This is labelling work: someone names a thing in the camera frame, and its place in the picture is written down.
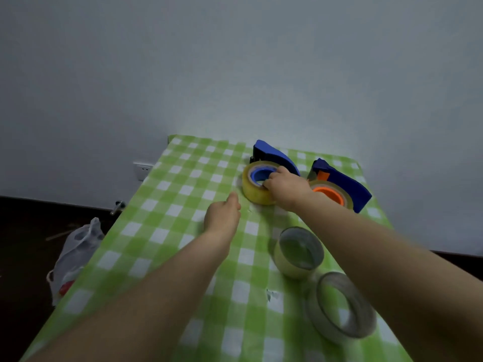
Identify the person's left hand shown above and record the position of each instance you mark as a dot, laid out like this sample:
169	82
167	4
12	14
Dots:
222	220

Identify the person's right hand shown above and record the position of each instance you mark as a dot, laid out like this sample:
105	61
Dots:
288	190

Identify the person's right thumb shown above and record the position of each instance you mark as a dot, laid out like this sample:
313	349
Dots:
269	184

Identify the person's left thumb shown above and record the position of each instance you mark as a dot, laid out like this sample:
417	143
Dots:
233	201

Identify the yellow packing tape roll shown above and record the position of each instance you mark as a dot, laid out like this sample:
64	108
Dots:
253	192

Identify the person's right forearm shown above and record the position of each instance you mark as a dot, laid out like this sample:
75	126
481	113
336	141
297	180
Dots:
385	275

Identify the person's left forearm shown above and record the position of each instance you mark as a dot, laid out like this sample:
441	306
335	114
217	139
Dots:
151	305

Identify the green checked tablecloth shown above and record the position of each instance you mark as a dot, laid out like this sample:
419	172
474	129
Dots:
173	207

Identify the blue tape dispenser orange hub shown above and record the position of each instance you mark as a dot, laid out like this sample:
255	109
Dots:
349	183

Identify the thin yellow tape roll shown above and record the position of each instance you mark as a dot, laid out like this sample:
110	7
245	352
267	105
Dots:
349	200

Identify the wide clear tape roll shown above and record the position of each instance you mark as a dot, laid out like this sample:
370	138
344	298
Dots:
287	266

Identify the small tape scrap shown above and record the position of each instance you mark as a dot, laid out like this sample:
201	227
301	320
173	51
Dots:
272	295

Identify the narrow clear tape roll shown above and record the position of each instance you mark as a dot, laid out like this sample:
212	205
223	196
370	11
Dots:
363	316

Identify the white plastic bag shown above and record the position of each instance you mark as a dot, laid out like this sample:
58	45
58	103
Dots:
77	252

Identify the white wall socket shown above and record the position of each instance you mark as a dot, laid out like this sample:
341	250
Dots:
142	171

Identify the metal table bracket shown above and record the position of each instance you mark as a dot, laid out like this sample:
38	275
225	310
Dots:
118	207

